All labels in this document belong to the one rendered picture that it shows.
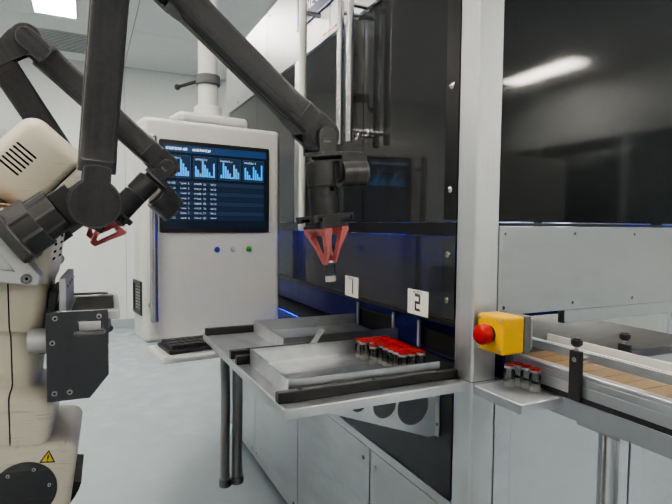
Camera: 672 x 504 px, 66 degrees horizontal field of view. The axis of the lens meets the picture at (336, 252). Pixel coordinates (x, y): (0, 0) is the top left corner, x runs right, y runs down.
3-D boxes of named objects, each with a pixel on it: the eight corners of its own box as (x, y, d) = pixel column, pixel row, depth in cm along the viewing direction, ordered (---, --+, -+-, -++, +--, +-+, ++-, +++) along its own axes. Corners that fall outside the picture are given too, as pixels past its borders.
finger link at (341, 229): (353, 262, 104) (348, 215, 103) (326, 267, 99) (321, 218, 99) (330, 261, 109) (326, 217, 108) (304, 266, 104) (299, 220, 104)
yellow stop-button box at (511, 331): (503, 344, 107) (504, 310, 106) (530, 352, 100) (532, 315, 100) (475, 348, 103) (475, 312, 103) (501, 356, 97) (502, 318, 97)
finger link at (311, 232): (354, 261, 104) (350, 215, 104) (328, 266, 100) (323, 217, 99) (332, 261, 110) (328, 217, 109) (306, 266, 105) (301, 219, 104)
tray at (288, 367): (378, 350, 134) (379, 336, 134) (439, 377, 110) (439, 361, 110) (249, 364, 119) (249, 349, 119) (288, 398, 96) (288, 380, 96)
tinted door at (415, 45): (364, 221, 149) (366, 12, 146) (461, 221, 111) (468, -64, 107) (362, 221, 149) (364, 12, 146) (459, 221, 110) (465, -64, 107)
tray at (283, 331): (354, 323, 169) (354, 313, 169) (397, 340, 146) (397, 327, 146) (253, 332, 155) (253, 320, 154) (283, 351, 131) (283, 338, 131)
